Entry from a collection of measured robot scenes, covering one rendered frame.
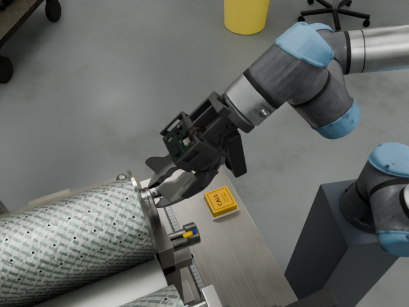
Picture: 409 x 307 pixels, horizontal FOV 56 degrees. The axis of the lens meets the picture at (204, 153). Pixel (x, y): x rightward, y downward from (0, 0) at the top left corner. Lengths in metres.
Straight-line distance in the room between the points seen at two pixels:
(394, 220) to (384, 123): 1.91
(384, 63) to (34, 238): 0.62
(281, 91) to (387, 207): 0.45
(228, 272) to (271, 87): 0.56
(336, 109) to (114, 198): 0.36
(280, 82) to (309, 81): 0.04
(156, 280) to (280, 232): 1.51
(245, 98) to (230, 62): 2.47
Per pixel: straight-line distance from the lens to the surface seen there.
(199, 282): 0.97
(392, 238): 0.89
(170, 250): 0.68
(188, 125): 0.57
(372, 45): 0.72
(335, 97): 0.60
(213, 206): 1.04
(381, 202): 0.94
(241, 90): 0.56
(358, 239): 1.10
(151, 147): 2.41
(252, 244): 1.02
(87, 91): 2.87
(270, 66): 0.55
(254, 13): 3.23
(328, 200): 1.14
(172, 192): 0.62
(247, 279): 0.98
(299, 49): 0.55
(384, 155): 0.98
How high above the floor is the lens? 1.81
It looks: 50 degrees down
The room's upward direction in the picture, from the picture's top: straight up
